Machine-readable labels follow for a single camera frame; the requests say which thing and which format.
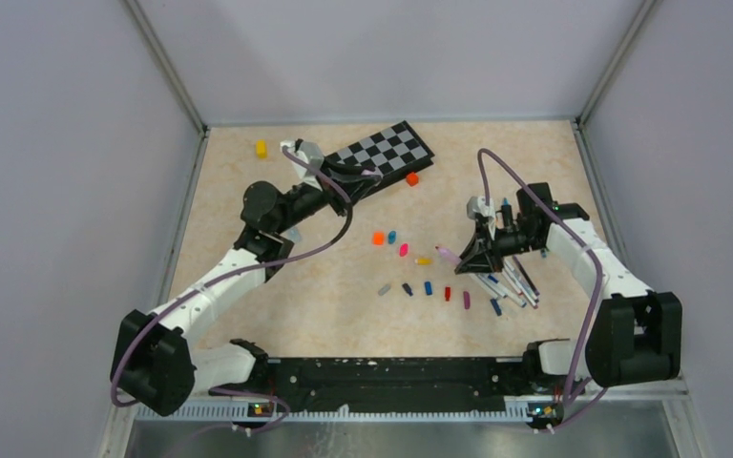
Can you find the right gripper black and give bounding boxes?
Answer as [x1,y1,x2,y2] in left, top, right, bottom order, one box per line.
[455,220,544,274]

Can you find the white marker grey cap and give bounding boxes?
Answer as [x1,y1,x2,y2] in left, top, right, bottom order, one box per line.
[468,274,506,300]

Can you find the purple whiteboard marker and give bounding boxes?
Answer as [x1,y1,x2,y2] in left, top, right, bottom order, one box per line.
[505,260,537,303]

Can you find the pink eraser block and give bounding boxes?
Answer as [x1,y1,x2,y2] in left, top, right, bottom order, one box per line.
[435,245,461,265]

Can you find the white marker blue cap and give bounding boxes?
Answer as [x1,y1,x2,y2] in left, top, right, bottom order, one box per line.
[487,275,527,308]

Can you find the white marker with pink band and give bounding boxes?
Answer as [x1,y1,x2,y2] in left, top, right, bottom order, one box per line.
[513,272,539,309]

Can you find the purple gel pen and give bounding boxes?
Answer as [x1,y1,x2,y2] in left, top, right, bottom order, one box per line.
[513,255,540,297]

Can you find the black highlighter with blue cap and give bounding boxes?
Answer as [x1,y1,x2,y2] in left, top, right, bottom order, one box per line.
[500,198,514,230]

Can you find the light blue eraser block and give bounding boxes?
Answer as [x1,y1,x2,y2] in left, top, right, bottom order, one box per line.
[284,227,303,244]

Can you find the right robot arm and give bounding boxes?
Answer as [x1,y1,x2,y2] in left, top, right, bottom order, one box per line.
[454,182,682,393]

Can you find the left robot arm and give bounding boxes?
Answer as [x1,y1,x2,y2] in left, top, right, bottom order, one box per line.
[109,158,383,416]

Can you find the black and grey chessboard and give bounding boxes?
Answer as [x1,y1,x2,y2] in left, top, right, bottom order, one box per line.
[325,120,435,198]

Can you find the yellow block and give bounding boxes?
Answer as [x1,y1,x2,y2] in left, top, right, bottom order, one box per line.
[255,139,268,159]

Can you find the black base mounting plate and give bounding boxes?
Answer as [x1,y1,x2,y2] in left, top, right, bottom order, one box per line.
[210,356,565,413]

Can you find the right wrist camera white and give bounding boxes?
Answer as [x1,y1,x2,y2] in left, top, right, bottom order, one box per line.
[466,196,495,227]

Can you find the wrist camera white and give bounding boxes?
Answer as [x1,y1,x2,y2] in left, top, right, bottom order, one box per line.
[280,139,325,175]
[466,196,495,227]

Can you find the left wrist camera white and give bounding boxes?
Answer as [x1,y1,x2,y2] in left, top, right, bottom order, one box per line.
[280,139,325,175]

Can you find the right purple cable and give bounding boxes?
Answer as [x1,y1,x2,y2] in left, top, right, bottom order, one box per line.
[476,148,609,434]

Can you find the aluminium frame rail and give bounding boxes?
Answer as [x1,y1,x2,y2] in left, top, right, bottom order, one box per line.
[100,355,712,457]

